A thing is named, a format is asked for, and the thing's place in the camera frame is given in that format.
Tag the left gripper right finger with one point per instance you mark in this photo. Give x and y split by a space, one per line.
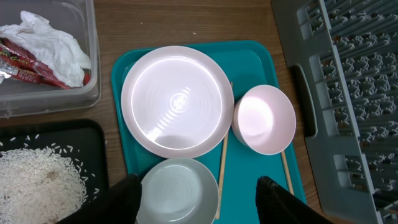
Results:
277 205

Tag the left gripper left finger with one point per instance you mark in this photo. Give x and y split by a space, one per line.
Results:
120 204

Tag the grey bowl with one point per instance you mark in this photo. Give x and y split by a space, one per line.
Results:
179 190

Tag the white rice pile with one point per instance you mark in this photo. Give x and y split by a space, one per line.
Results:
37 183

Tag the white napkin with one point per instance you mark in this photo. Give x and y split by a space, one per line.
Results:
35 34

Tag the red foil wrapper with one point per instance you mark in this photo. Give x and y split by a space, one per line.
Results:
46 67

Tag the right wooden chopstick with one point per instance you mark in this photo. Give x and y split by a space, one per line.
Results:
287 173

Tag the wooden chopstick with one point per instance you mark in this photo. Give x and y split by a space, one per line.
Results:
287 173
221 173

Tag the teal serving tray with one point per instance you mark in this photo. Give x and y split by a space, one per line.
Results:
246 63

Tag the left wooden chopstick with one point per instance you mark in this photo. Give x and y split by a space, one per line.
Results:
221 173

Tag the black tray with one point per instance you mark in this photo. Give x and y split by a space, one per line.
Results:
77 133

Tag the white bowl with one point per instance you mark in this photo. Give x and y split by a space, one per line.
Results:
264 120

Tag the white plate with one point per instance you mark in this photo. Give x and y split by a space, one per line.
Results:
177 102

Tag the grey dish rack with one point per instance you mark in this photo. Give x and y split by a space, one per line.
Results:
345 55

